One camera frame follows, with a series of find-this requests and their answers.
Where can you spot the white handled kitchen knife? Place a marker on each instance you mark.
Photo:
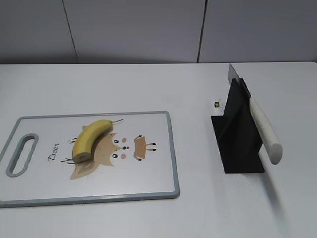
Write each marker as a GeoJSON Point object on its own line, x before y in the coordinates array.
{"type": "Point", "coordinates": [267, 133]}

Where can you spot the yellow banana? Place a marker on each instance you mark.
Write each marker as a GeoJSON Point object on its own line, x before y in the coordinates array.
{"type": "Point", "coordinates": [90, 136]}

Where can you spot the white deer cutting board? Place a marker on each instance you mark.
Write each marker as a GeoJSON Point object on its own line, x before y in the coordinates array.
{"type": "Point", "coordinates": [135, 161]}

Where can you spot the black knife stand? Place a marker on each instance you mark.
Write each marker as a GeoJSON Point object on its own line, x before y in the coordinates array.
{"type": "Point", "coordinates": [237, 136]}

